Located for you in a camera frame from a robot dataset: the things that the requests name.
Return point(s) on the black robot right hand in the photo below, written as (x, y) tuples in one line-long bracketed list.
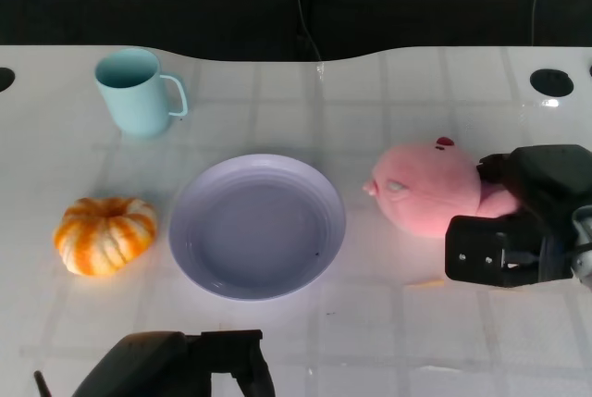
[(546, 179)]

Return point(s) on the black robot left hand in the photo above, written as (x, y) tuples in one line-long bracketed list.
[(152, 364)]

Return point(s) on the pink plush doll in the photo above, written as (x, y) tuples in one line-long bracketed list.
[(430, 189)]

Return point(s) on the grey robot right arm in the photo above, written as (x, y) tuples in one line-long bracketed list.
[(583, 239)]

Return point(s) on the lavender round plate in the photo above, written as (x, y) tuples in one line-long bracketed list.
[(256, 226)]

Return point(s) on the thin black antenna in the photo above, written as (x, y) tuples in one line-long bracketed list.
[(44, 385)]

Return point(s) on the orange white striped pumpkin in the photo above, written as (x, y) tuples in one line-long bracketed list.
[(104, 237)]

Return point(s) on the small yellow wooden stick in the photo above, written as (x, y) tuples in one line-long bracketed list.
[(427, 282)]

